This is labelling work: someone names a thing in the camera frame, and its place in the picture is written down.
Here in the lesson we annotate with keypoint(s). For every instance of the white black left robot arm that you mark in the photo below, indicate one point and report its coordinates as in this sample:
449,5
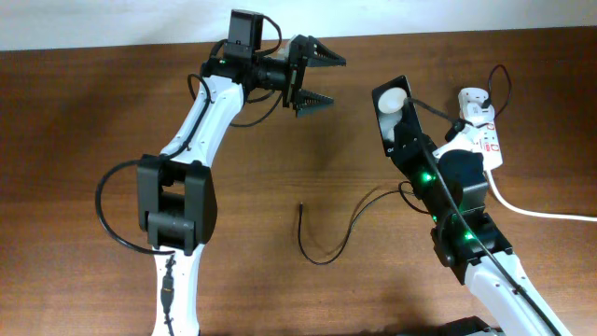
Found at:
176,192

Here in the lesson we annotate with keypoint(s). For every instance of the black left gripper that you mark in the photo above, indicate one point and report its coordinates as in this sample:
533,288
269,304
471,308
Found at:
296,68

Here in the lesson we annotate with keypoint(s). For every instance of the white power strip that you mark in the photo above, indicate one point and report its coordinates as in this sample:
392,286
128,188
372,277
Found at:
481,137

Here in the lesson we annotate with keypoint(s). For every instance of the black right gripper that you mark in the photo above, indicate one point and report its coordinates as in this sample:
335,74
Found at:
408,154

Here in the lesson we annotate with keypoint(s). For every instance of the black Galaxy smartphone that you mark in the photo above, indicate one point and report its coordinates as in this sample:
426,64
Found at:
397,119

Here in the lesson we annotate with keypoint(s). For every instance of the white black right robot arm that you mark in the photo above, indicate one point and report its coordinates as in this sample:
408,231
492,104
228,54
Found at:
466,240

